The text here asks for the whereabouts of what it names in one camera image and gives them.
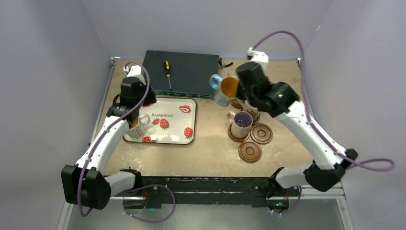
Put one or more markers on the wooden coaster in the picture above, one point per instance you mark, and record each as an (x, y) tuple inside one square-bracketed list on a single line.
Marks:
[(249, 151), (237, 105), (261, 133), (256, 120), (234, 138)]

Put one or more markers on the wooden coaster front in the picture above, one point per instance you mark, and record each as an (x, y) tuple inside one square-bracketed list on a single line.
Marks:
[(249, 151)]

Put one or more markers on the orange interior mug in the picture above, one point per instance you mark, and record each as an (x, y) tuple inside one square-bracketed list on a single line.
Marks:
[(138, 128)]

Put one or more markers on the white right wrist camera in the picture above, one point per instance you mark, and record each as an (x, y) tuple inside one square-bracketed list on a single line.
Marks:
[(257, 56)]

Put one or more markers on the white strawberry tray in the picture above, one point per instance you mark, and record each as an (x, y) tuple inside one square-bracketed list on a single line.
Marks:
[(172, 122)]

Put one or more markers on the cream mug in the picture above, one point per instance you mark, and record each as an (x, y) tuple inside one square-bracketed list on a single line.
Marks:
[(253, 111)]

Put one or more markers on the black yellow long screwdriver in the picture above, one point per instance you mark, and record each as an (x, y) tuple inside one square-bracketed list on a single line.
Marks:
[(168, 73)]

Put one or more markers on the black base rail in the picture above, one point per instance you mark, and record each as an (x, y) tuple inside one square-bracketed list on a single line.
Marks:
[(253, 191)]

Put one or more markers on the blue butterfly mug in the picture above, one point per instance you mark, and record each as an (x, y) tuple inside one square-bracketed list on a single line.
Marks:
[(225, 89)]

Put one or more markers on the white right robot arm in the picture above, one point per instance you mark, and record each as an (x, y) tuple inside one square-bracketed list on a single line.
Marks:
[(281, 102)]

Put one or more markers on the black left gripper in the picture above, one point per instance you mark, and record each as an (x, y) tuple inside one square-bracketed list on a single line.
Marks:
[(150, 98)]

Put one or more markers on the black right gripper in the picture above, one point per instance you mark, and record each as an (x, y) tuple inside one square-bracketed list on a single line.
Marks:
[(242, 90)]

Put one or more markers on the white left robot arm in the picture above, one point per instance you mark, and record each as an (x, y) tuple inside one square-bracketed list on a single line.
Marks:
[(85, 183)]

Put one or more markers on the dark network switch box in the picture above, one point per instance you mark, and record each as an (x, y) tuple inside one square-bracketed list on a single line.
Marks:
[(190, 73)]

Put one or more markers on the purple interior mug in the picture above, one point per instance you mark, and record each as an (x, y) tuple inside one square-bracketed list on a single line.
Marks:
[(241, 123)]

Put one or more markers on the black handled pliers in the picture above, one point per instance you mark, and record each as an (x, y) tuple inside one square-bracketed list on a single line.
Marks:
[(222, 65)]

